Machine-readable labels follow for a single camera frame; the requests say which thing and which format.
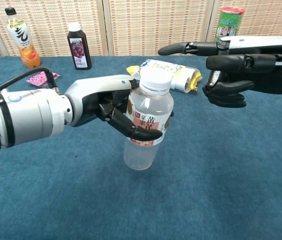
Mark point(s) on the dark grape juice bottle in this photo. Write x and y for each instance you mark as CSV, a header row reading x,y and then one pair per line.
x,y
79,50

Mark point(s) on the bamboo folding screen panel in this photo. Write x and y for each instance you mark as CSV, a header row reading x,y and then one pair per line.
x,y
268,17
51,25
156,25

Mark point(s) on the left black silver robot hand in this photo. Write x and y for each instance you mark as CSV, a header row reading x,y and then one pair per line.
x,y
93,86

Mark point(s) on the yellow white snack package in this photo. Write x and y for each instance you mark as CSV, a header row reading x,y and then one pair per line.
x,y
178,80

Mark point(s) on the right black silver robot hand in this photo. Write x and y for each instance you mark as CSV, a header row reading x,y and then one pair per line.
x,y
268,72

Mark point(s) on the pink patterned tissue pack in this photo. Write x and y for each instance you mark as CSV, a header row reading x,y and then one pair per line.
x,y
37,80

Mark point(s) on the green chip can red lid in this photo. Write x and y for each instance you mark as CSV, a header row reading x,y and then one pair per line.
x,y
227,25

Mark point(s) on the white bottle cap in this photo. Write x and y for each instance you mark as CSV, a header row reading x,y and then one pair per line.
x,y
155,80

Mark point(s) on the clear plastic water bottle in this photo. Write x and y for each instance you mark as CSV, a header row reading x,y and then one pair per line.
x,y
143,155

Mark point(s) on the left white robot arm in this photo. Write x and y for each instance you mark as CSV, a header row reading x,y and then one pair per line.
x,y
31,115

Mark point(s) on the blue felt table mat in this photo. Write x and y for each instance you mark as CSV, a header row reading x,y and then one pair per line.
x,y
206,175

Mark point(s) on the orange juice bottle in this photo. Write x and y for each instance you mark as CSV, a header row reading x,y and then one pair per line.
x,y
23,40

